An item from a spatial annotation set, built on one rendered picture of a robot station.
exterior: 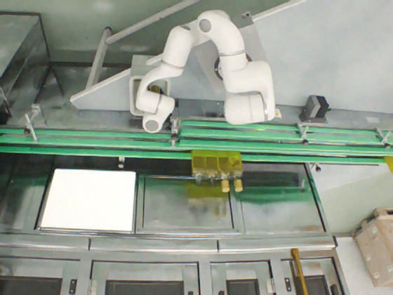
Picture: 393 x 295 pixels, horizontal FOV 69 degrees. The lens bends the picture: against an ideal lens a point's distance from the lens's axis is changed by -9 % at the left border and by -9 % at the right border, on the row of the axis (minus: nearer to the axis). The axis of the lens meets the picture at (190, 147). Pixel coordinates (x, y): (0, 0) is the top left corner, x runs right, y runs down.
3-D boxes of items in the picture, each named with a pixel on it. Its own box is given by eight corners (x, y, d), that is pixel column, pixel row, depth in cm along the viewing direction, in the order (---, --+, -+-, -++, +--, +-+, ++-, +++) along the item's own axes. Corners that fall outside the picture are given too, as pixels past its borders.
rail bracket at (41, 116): (41, 114, 148) (27, 149, 133) (32, 88, 135) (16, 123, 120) (50, 115, 148) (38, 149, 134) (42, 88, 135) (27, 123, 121)
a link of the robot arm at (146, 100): (184, 60, 109) (166, 109, 121) (149, 50, 106) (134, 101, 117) (185, 69, 103) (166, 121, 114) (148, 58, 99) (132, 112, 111)
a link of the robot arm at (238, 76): (219, 53, 102) (267, 46, 99) (229, 120, 111) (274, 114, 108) (218, 57, 93) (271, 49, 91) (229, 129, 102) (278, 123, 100)
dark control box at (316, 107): (304, 105, 156) (309, 117, 150) (309, 94, 150) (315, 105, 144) (318, 107, 156) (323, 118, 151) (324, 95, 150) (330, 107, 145)
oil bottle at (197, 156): (189, 143, 155) (191, 179, 141) (191, 135, 150) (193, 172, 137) (201, 144, 155) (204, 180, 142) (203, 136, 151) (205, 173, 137)
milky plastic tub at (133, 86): (132, 102, 149) (130, 115, 144) (130, 64, 132) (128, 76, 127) (168, 104, 151) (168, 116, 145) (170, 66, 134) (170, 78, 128)
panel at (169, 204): (54, 170, 150) (38, 232, 128) (52, 166, 148) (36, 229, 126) (231, 175, 160) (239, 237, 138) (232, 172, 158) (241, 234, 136)
